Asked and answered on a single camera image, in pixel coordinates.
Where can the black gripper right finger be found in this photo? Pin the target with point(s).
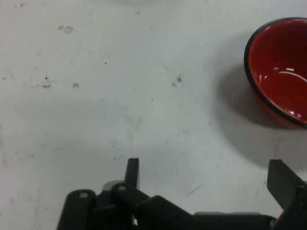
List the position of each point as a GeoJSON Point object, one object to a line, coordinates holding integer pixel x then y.
{"type": "Point", "coordinates": [291, 198]}

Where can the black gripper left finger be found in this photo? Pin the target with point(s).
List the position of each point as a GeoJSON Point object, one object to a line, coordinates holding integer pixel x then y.
{"type": "Point", "coordinates": [120, 210]}

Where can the red bowl with black rim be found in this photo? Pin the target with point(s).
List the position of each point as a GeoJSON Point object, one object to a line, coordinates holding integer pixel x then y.
{"type": "Point", "coordinates": [280, 60]}

